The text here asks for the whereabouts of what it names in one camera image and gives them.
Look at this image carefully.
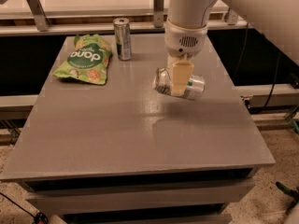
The metal bracket left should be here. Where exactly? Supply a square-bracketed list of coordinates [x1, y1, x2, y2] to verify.
[26, 0, 50, 32]

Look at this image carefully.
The metal bracket middle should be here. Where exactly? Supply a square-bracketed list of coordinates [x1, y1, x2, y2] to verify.
[153, 0, 164, 28]

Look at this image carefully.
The black hanging cable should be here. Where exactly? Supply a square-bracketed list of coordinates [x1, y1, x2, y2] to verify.
[233, 21, 283, 115]

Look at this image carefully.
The grey cabinet with drawers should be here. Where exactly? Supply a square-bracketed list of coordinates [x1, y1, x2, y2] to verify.
[1, 34, 274, 224]

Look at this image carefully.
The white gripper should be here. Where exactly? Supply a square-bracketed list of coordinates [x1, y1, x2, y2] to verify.
[164, 21, 207, 96]

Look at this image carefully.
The tall slim silver can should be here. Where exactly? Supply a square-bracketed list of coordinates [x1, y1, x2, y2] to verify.
[113, 18, 132, 61]

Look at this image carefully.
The metal bracket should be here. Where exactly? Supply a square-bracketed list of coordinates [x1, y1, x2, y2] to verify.
[224, 8, 238, 25]
[153, 0, 164, 28]
[26, 0, 50, 32]

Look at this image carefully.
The metal rail shelf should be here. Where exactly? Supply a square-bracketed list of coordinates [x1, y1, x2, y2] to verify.
[0, 7, 250, 37]

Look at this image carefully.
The green snack chip bag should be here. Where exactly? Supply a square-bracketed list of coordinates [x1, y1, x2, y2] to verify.
[53, 35, 112, 85]

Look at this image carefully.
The black floor cable left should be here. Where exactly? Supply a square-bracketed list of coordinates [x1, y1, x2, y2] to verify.
[0, 191, 50, 224]

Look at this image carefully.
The metal bracket right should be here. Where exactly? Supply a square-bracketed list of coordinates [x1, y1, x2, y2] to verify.
[224, 8, 238, 25]

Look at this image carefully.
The green tool on floor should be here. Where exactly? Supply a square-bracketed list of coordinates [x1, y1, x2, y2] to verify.
[276, 182, 299, 215]

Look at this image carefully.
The white green 7up can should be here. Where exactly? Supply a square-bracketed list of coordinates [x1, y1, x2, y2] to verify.
[152, 68, 205, 101]

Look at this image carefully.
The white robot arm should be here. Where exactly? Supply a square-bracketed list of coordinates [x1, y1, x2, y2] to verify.
[164, 0, 299, 96]

